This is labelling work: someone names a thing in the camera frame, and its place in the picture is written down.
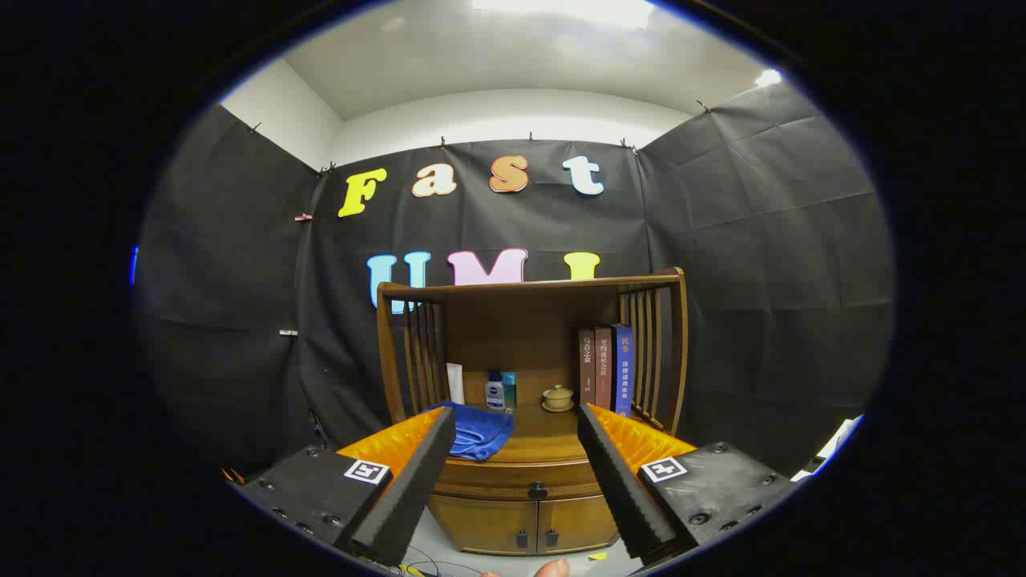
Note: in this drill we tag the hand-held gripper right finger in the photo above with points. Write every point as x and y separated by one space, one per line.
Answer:
621 489

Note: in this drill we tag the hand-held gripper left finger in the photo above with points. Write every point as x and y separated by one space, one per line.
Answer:
409 497

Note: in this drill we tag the wooden drawer with black knob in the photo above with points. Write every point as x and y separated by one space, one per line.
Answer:
497 481

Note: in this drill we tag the wooden cabinet door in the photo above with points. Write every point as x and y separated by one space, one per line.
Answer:
577 521
481 525

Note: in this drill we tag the wooden countertop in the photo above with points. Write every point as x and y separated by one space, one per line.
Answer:
545 437

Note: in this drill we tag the wooden cabinet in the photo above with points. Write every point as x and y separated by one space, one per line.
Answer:
521 336

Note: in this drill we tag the folded blue towel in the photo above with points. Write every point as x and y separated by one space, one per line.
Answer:
481 433

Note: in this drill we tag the yellow lidded teacup with saucer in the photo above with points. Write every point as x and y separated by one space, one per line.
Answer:
558 397

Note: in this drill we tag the blue book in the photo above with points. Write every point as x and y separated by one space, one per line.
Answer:
623 369

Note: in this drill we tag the white tube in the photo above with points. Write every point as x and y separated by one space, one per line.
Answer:
455 385

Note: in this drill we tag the reddish brown book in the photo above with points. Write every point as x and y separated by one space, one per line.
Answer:
603 369

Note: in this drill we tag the dark brown book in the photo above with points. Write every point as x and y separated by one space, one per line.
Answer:
587 369

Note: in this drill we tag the white bottle with blue cap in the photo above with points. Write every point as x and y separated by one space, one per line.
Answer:
494 394

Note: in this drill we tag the teal bottle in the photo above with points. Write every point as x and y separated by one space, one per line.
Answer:
510 393

